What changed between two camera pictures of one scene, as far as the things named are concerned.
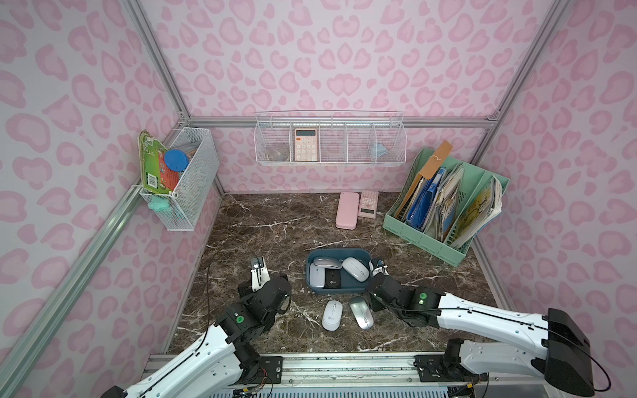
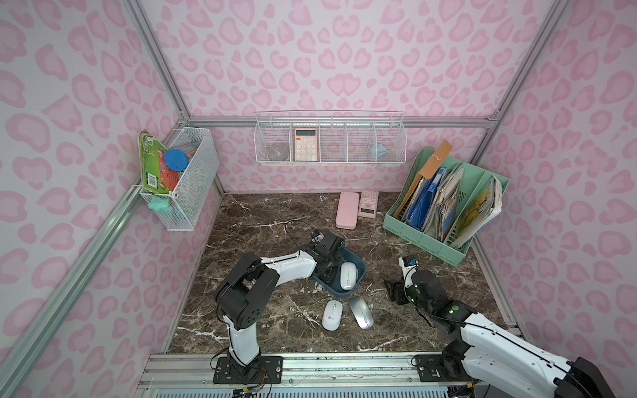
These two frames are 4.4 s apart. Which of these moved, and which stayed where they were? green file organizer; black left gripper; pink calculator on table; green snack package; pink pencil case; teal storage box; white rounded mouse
Moved: black left gripper; white rounded mouse; teal storage box
Stayed: pink pencil case; pink calculator on table; green file organizer; green snack package
